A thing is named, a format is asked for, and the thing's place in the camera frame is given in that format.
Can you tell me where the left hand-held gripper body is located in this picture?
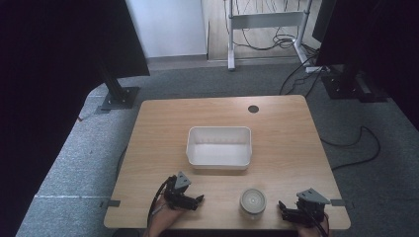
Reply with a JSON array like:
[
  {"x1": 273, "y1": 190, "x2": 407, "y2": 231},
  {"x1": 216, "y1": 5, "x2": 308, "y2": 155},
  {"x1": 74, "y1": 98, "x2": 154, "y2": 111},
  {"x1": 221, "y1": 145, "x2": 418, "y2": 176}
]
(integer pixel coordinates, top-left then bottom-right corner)
[{"x1": 162, "y1": 171, "x2": 199, "y2": 211}]

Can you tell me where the tangle of black cables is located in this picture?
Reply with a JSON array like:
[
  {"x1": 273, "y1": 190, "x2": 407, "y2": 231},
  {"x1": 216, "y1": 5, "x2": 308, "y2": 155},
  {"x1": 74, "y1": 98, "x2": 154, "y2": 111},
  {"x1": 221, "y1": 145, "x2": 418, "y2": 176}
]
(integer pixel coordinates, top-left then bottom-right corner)
[{"x1": 230, "y1": 0, "x2": 320, "y2": 57}]

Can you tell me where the black cable to power strip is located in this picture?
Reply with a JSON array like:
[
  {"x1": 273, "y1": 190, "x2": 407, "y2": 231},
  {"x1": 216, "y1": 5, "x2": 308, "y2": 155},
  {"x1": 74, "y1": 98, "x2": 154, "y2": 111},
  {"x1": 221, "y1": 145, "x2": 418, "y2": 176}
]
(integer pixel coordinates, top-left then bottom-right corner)
[{"x1": 279, "y1": 53, "x2": 325, "y2": 99}]

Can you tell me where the person's left hand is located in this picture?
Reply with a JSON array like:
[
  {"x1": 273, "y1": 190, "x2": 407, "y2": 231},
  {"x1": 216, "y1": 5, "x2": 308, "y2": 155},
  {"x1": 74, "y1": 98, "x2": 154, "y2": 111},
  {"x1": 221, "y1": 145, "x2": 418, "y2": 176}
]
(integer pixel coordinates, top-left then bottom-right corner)
[{"x1": 150, "y1": 197, "x2": 186, "y2": 229}]

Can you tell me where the black curtain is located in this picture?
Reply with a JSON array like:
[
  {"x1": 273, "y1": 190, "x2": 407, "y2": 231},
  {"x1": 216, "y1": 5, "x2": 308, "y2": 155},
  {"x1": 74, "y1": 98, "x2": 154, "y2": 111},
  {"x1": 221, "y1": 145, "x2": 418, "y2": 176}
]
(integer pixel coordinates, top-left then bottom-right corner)
[
  {"x1": 0, "y1": 0, "x2": 151, "y2": 237},
  {"x1": 311, "y1": 0, "x2": 419, "y2": 132}
]

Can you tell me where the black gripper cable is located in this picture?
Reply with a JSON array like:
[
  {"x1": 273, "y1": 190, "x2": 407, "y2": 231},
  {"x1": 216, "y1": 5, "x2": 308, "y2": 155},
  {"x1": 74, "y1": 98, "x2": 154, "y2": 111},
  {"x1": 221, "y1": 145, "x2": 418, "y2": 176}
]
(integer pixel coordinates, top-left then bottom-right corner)
[{"x1": 146, "y1": 176, "x2": 176, "y2": 228}]

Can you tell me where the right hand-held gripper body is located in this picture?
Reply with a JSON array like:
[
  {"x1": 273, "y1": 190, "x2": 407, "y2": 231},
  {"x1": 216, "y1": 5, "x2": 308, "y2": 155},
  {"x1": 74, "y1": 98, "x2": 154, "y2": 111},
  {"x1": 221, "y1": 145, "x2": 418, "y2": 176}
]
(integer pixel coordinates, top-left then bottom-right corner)
[{"x1": 294, "y1": 188, "x2": 331, "y2": 229}]

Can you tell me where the white plastic bin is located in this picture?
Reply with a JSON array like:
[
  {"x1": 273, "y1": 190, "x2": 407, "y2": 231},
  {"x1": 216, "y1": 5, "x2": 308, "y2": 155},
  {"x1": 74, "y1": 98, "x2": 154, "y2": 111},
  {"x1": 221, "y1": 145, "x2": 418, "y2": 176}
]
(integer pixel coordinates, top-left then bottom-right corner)
[{"x1": 185, "y1": 125, "x2": 253, "y2": 171}]

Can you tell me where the long black floor cable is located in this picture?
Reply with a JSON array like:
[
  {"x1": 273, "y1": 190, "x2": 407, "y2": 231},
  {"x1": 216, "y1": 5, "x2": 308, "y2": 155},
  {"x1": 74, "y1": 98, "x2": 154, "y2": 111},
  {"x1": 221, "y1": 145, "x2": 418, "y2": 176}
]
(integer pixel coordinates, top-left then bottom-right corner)
[{"x1": 319, "y1": 125, "x2": 382, "y2": 172}]

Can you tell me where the black cable under table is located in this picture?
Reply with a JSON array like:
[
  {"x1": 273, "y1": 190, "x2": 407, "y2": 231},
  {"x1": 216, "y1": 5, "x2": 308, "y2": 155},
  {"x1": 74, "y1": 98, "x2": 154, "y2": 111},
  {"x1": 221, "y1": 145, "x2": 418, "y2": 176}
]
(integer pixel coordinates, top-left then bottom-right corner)
[{"x1": 115, "y1": 146, "x2": 128, "y2": 177}]

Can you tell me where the black stand with base plate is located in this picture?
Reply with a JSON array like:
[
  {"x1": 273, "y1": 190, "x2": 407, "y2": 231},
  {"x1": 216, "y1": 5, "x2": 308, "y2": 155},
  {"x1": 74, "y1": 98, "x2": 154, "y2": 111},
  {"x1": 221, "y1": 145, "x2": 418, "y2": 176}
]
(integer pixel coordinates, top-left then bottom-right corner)
[{"x1": 97, "y1": 58, "x2": 141, "y2": 112}]

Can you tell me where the black stand base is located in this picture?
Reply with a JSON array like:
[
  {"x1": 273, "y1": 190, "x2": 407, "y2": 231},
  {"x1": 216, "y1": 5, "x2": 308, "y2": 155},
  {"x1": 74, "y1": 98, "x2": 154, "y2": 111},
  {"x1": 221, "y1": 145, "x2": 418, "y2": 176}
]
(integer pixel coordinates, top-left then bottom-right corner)
[{"x1": 320, "y1": 70, "x2": 389, "y2": 104}]

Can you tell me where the person's right hand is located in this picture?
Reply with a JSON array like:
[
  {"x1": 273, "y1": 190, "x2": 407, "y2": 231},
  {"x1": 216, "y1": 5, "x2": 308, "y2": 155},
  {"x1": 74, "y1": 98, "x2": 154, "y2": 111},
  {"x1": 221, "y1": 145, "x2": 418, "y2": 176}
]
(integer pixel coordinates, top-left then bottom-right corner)
[{"x1": 295, "y1": 215, "x2": 331, "y2": 237}]

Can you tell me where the white power strip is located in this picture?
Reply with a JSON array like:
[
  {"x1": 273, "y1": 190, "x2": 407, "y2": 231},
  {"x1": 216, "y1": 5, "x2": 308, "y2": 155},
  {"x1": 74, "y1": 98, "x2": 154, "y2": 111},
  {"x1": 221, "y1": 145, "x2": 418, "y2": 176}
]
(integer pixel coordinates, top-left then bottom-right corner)
[{"x1": 304, "y1": 65, "x2": 327, "y2": 74}]

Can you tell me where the white metal stand frame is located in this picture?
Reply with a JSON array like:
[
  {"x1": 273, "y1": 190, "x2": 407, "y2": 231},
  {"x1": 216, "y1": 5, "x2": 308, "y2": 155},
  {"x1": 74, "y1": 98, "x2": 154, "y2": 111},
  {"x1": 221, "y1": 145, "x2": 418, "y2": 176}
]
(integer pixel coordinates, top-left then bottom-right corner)
[{"x1": 224, "y1": 0, "x2": 317, "y2": 72}]

